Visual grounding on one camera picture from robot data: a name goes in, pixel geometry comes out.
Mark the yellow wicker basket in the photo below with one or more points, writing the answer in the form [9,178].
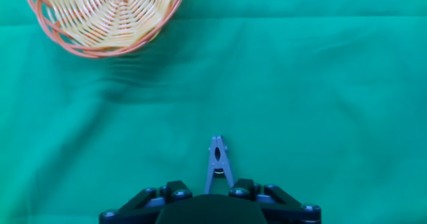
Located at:
[106,17]

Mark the green cloth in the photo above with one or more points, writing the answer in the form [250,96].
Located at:
[300,100]

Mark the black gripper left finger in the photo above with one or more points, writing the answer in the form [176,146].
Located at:
[140,207]

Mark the small silver metal clamp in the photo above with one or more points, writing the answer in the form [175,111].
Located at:
[218,164]

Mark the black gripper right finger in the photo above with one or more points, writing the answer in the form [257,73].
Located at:
[283,207]

